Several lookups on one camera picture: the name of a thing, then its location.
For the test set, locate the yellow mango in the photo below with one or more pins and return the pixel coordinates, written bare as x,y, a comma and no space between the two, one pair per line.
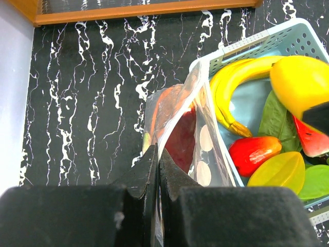
301,84

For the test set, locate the yellow starfruit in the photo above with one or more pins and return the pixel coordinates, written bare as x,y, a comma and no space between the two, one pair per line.
283,170

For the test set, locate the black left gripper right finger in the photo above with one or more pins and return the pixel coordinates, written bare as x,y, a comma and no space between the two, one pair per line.
229,216

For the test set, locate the white dotted zip bag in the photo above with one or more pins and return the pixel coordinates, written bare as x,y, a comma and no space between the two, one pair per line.
193,170

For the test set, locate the light blue plastic basket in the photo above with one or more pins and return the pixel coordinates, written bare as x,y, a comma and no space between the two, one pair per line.
270,93

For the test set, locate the yellow banana bunch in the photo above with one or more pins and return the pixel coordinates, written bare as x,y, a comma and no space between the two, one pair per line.
225,81

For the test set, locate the green leaf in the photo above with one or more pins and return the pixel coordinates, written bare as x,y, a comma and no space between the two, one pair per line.
315,184

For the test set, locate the wooden shelf rack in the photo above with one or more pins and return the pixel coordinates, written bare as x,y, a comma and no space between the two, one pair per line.
29,9

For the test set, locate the watermelon slice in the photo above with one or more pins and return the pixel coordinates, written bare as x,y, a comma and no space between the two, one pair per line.
313,143

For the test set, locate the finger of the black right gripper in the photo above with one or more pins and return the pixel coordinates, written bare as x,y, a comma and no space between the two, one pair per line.
317,117

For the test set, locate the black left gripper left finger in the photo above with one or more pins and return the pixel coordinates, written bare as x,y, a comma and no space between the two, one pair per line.
119,214

